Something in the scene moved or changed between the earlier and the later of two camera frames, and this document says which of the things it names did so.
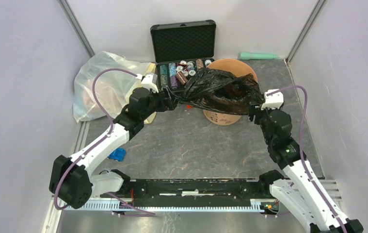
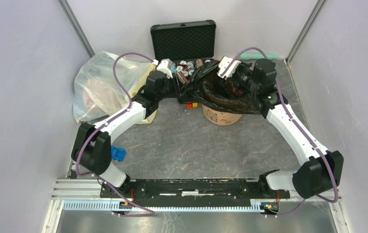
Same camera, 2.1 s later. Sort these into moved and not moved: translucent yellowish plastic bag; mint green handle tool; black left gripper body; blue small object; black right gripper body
Moved: black right gripper body; black left gripper body
Not moved: mint green handle tool; translucent yellowish plastic bag; blue small object
